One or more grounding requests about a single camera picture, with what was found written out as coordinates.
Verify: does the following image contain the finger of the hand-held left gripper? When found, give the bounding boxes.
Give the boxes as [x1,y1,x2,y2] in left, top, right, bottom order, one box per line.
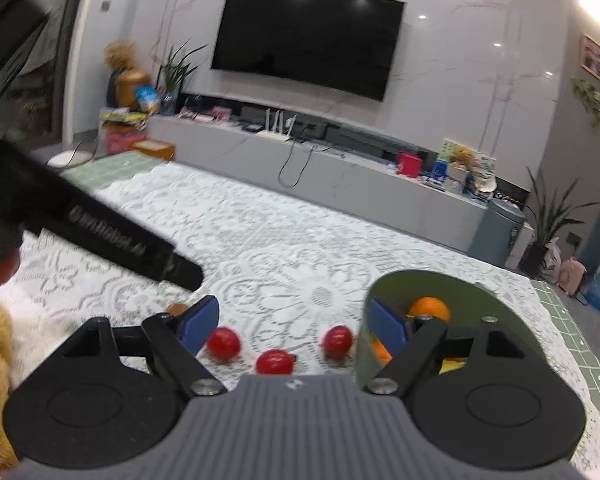
[166,251,205,292]

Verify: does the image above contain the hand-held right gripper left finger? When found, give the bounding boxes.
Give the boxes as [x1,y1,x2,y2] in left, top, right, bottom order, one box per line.
[61,295,227,397]

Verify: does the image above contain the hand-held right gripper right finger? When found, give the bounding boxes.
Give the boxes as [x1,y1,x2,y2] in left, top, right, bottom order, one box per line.
[368,298,527,397]

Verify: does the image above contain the red cherry tomato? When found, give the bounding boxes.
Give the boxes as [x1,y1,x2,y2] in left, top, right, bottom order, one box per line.
[322,325,355,360]
[206,327,243,361]
[255,349,297,376]

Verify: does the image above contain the green colander bowl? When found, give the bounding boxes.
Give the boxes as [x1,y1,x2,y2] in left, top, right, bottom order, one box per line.
[356,269,527,392]

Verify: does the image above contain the white round floor device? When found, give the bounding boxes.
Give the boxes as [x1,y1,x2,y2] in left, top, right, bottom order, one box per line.
[47,148,95,167]

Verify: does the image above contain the stack of colourful boxes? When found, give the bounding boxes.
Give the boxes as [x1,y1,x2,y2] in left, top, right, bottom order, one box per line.
[99,107,149,156]

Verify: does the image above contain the orange cardboard box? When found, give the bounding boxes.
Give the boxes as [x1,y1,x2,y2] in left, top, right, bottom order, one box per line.
[129,139,176,162]

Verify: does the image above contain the white lace tablecloth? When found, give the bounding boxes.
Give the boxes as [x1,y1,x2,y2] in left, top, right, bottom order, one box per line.
[0,161,600,476]

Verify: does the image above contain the blue snack packet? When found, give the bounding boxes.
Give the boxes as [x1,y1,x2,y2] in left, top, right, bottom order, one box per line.
[134,84,162,114]

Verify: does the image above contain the grey pedal trash bin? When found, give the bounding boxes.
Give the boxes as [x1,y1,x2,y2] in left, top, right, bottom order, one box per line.
[467,197,527,269]

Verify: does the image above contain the long grey media console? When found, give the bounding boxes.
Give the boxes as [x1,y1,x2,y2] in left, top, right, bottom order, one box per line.
[146,92,537,254]

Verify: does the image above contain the red box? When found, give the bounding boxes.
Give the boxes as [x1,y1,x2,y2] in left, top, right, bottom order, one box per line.
[397,152,425,177]

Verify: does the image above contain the potted plant long leaves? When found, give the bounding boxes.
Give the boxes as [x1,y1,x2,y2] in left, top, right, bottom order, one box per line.
[154,39,209,113]
[517,166,600,277]

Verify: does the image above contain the white router with antennas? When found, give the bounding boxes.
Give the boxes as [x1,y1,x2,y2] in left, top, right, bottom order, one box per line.
[256,108,298,142]

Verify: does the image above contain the white plastic bag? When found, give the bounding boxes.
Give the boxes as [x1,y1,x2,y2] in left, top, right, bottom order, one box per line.
[542,239,564,282]

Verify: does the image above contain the box of stuffed toys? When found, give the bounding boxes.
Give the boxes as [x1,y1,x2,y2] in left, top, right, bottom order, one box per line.
[431,139,497,197]

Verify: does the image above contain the pink backpack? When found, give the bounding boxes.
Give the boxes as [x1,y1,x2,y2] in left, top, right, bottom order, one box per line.
[557,256,588,297]

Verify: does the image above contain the leafy green vine plant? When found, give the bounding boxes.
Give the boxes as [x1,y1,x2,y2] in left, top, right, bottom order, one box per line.
[571,76,600,157]

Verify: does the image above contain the black hanging cable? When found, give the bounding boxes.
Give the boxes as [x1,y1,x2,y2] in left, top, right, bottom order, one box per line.
[278,139,314,189]

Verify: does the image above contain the dark window frame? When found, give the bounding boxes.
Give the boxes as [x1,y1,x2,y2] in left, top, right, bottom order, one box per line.
[0,0,97,126]

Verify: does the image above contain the black wall television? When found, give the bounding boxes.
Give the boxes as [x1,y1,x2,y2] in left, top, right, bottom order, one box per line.
[210,0,406,103]

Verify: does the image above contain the framed wall picture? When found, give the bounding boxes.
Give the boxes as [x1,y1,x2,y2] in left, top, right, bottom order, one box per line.
[579,33,600,92]

